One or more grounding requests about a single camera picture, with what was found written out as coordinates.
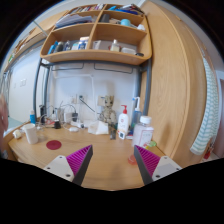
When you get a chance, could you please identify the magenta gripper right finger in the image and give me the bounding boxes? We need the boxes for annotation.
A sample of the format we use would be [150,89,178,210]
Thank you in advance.
[133,144,183,186]

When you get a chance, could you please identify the striped hanging towel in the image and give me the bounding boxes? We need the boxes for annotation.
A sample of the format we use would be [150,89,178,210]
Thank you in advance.
[190,59,219,155]

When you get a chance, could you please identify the dark red round coaster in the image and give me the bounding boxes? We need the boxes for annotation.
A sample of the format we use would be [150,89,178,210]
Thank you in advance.
[46,140,62,150]

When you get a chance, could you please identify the white plastic cup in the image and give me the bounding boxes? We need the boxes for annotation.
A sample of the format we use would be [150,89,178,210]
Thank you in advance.
[24,123,38,144]

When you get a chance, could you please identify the clear spray bottle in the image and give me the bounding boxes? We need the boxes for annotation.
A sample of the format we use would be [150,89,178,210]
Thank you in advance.
[131,97,142,127]

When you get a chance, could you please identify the white pump bottle red top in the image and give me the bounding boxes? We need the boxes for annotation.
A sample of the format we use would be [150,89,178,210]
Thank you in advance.
[117,105,129,134]

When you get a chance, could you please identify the Groot figurine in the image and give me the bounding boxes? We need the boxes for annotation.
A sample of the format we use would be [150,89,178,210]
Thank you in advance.
[100,95,118,133]

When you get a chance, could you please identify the clear bottle white cap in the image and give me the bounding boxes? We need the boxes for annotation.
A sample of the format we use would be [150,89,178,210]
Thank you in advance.
[132,116,154,147]

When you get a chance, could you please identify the white tissue pack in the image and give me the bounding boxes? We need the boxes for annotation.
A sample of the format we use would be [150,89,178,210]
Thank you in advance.
[88,120,108,135]

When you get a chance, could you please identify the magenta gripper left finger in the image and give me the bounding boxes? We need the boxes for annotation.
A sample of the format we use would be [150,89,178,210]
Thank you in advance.
[43,144,94,187]

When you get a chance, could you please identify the white power strip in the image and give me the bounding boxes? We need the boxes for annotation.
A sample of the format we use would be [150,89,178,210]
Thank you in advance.
[70,121,85,129]

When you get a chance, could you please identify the wooden wardrobe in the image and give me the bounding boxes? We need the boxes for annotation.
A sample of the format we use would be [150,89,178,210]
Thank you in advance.
[143,1,206,167]

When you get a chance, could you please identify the clear drinking glass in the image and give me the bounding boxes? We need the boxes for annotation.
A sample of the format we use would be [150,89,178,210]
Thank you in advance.
[36,123,45,140]

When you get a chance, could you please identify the wooden wall shelf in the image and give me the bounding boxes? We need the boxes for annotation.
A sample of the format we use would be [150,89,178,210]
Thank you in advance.
[40,4,152,65]

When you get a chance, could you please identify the black small jar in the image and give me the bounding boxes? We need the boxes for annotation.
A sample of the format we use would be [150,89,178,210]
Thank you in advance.
[54,120,61,129]

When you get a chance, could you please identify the orange small lid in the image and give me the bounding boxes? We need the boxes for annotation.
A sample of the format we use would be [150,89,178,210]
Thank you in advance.
[128,154,137,165]

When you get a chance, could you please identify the white computer mouse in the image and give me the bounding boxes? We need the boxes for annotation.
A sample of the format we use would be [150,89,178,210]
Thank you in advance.
[69,127,79,132]

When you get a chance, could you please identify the blue small bottle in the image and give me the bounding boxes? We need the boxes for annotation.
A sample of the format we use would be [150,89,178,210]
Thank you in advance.
[30,110,36,124]

